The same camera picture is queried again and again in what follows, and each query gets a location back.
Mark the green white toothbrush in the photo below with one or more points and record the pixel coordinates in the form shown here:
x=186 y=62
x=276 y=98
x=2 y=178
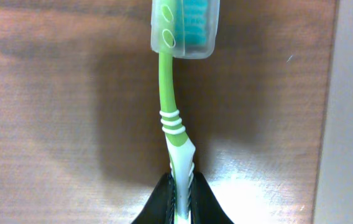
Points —
x=184 y=29

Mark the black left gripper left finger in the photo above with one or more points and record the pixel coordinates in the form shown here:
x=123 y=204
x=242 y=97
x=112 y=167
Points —
x=160 y=207

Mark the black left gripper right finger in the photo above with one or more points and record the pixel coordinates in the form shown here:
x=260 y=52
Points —
x=205 y=208

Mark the white open cardboard box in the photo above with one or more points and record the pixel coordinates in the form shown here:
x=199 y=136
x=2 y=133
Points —
x=334 y=193

